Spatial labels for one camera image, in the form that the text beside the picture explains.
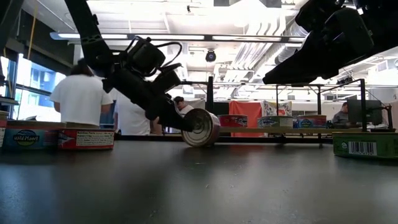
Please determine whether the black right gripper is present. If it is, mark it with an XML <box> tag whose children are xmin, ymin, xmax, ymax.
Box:
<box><xmin>262</xmin><ymin>7</ymin><xmax>375</xmax><ymax>86</ymax></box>

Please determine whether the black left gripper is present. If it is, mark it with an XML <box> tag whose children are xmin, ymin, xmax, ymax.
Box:
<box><xmin>102</xmin><ymin>63</ymin><xmax>194</xmax><ymax>134</ymax></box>

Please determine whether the Wild Planet salmon can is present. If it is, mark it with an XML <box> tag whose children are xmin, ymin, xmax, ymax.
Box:
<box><xmin>2</xmin><ymin>120</ymin><xmax>67</xmax><ymax>152</ymax></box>
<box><xmin>257</xmin><ymin>115</ymin><xmax>294</xmax><ymax>129</ymax></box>
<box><xmin>181</xmin><ymin>108</ymin><xmax>222</xmax><ymax>148</ymax></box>

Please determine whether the red label seafood can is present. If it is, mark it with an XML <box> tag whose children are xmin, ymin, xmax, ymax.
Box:
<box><xmin>217</xmin><ymin>114</ymin><xmax>249</xmax><ymax>129</ymax></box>
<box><xmin>0</xmin><ymin>110</ymin><xmax>10</xmax><ymax>149</ymax></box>
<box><xmin>57</xmin><ymin>123</ymin><xmax>115</xmax><ymax>151</ymax></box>

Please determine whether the wooden shelf board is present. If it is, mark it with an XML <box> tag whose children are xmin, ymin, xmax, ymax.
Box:
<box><xmin>219</xmin><ymin>126</ymin><xmax>396</xmax><ymax>135</ymax></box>

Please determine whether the person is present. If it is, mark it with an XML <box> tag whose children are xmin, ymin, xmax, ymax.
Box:
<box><xmin>112</xmin><ymin>90</ymin><xmax>164</xmax><ymax>136</ymax></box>
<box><xmin>173</xmin><ymin>95</ymin><xmax>195</xmax><ymax>116</ymax></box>
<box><xmin>49</xmin><ymin>58</ymin><xmax>114</xmax><ymax>128</ymax></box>
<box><xmin>331</xmin><ymin>101</ymin><xmax>351</xmax><ymax>127</ymax></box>

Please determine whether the white cloth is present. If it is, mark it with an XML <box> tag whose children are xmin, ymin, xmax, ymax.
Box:
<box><xmin>185</xmin><ymin>98</ymin><xmax>206</xmax><ymax>110</ymax></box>

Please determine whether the orange cloth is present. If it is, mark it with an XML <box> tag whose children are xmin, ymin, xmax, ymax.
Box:
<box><xmin>229</xmin><ymin>101</ymin><xmax>264</xmax><ymax>138</ymax></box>

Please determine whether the black table mat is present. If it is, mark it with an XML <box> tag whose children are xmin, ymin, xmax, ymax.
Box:
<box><xmin>0</xmin><ymin>140</ymin><xmax>398</xmax><ymax>224</ymax></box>

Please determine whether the black background monitor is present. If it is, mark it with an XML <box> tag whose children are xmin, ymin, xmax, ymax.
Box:
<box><xmin>347</xmin><ymin>99</ymin><xmax>384</xmax><ymax>126</ymax></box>

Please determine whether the long ceiling light strip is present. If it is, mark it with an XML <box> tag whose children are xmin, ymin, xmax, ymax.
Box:
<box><xmin>49</xmin><ymin>31</ymin><xmax>206</xmax><ymax>41</ymax></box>

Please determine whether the black overhead crossbar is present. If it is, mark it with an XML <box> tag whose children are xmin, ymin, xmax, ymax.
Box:
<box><xmin>74</xmin><ymin>32</ymin><xmax>307</xmax><ymax>44</ymax></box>

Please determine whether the large window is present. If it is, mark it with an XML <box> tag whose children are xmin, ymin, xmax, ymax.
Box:
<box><xmin>0</xmin><ymin>53</ymin><xmax>68</xmax><ymax>123</ymax></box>

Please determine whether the grey desk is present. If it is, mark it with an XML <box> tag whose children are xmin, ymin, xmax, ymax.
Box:
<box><xmin>0</xmin><ymin>96</ymin><xmax>20</xmax><ymax>106</ymax></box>

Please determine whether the black shelf frame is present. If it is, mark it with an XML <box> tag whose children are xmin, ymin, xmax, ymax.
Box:
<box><xmin>180</xmin><ymin>76</ymin><xmax>397</xmax><ymax>149</ymax></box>

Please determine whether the silver ceiling duct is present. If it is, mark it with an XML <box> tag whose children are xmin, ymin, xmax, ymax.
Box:
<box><xmin>239</xmin><ymin>14</ymin><xmax>308</xmax><ymax>74</ymax></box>

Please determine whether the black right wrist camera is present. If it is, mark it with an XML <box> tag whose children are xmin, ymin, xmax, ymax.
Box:
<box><xmin>294</xmin><ymin>0</ymin><xmax>346</xmax><ymax>32</ymax></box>

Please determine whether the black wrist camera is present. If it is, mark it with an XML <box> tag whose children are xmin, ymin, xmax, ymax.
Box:
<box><xmin>294</xmin><ymin>0</ymin><xmax>346</xmax><ymax>32</ymax></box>
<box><xmin>126</xmin><ymin>36</ymin><xmax>167</xmax><ymax>78</ymax></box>

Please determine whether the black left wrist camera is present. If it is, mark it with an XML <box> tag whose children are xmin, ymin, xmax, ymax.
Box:
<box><xmin>126</xmin><ymin>36</ymin><xmax>167</xmax><ymax>78</ymax></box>

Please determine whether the black round overhead camera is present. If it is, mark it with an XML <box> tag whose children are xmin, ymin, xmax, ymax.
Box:
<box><xmin>205</xmin><ymin>49</ymin><xmax>218</xmax><ymax>63</ymax></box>

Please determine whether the yellow hanging strap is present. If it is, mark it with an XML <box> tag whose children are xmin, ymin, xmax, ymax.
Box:
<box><xmin>27</xmin><ymin>2</ymin><xmax>39</xmax><ymax>60</ymax></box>

